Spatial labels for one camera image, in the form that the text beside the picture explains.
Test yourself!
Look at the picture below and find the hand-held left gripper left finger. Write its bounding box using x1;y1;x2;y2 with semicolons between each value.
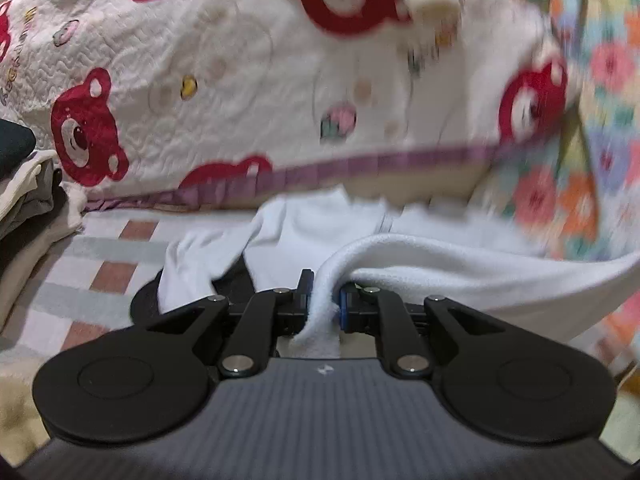
146;269;315;379

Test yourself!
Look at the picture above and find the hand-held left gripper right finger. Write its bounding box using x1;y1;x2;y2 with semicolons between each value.
338;283;506;379

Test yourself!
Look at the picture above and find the checked bed sheet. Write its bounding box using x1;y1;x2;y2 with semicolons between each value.
0;207;281;376

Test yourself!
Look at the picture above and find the white quilt with red bears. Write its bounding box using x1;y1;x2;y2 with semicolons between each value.
0;0;576;211

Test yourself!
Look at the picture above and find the beige folded garment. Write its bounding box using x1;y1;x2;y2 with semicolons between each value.
0;185;87;333

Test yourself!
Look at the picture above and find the grey folded garment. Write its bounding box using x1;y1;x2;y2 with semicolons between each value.
0;166;67;242

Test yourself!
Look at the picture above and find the cream folded garment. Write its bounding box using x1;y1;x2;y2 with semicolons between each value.
0;150;59;222

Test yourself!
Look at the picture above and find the beige fluffy blanket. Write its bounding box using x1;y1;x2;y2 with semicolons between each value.
0;357;53;453

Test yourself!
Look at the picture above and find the floral patchwork blanket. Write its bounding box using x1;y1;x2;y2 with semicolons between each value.
492;0;640;376

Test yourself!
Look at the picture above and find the dark green folded garment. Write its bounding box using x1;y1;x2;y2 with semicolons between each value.
0;119;37;182

